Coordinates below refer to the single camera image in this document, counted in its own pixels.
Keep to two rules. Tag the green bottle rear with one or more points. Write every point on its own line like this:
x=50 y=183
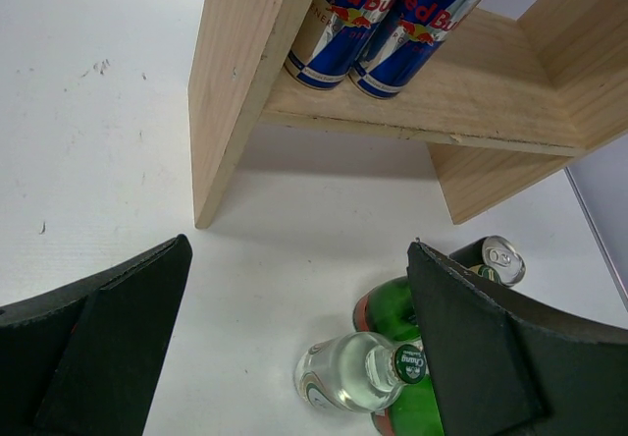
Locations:
x=388 y=310

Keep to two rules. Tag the black can on table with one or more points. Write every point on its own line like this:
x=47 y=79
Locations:
x=492 y=257

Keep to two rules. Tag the right Red Bull can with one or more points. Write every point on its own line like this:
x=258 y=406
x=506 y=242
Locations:
x=411 y=32

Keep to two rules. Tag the green bottle front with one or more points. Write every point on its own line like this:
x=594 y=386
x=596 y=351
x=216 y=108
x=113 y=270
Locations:
x=414 y=412

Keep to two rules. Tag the wooden two-tier shelf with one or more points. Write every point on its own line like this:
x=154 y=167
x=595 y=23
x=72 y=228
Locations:
x=502 y=105

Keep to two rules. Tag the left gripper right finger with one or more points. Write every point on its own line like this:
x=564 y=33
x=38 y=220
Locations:
x=504 y=364

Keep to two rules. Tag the green bottle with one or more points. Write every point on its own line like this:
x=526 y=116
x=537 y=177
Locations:
x=388 y=310
x=414 y=412

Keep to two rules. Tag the clear glass bottle left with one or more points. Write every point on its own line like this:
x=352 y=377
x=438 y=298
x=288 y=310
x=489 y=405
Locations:
x=360 y=372

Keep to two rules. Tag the left Red Bull can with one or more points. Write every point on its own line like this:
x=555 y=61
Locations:
x=331 y=37

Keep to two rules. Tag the red bull can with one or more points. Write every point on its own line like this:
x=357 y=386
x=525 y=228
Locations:
x=331 y=37
x=411 y=32

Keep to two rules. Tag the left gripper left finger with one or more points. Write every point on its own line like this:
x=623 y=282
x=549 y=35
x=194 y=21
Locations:
x=85 y=358

